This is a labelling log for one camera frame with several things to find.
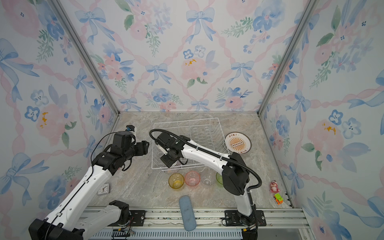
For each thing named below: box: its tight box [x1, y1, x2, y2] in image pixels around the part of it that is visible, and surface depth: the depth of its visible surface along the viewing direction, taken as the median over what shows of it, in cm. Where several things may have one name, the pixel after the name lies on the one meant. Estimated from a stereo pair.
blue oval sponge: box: [179, 195, 197, 232], surface depth 75 cm
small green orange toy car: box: [273, 193, 284, 205], surface depth 80 cm
